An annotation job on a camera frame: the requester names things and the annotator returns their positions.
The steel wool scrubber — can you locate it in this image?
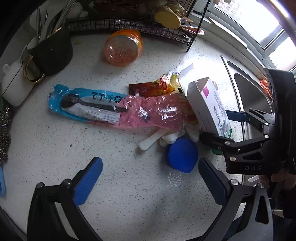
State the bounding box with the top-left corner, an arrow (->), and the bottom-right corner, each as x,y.
0,105 -> 13,164

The red sauce packet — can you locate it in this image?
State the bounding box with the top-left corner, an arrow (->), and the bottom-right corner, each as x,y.
128,73 -> 175,98

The orange plastic cup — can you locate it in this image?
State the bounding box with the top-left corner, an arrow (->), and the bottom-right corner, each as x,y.
103,29 -> 144,66

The white plastic glove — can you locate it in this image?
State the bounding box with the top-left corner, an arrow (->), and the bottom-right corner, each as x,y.
159,126 -> 200,147

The blue pink cutlery wrapper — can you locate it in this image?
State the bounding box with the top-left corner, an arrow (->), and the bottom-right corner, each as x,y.
48,84 -> 183,131

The black wire rack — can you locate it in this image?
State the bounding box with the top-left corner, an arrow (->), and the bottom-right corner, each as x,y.
66,1 -> 210,50

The yellow seasoning packet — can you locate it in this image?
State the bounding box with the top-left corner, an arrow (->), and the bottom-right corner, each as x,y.
168,71 -> 199,126

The ginger root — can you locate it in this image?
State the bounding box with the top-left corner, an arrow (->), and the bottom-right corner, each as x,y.
147,1 -> 188,29

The person right hand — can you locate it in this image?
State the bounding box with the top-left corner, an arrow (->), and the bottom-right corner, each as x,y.
258,169 -> 296,189

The blue plastic lid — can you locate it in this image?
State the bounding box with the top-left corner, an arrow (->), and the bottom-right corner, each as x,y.
165,138 -> 199,173

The white ceramic pot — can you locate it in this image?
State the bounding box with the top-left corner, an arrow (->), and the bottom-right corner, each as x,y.
1,59 -> 33,107

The stainless steel sink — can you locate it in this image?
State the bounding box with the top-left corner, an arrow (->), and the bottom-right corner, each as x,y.
220,55 -> 274,186

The black utensil holder mug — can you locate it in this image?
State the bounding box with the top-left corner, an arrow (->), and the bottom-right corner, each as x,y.
23,25 -> 73,84

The white plastic spoon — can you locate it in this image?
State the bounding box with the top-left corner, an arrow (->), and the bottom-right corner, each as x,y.
139,129 -> 168,151

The orange cloth by faucet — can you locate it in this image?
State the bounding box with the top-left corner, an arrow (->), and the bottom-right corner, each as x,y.
260,79 -> 273,100

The green white medicine box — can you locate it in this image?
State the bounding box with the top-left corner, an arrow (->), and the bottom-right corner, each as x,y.
179,63 -> 233,156

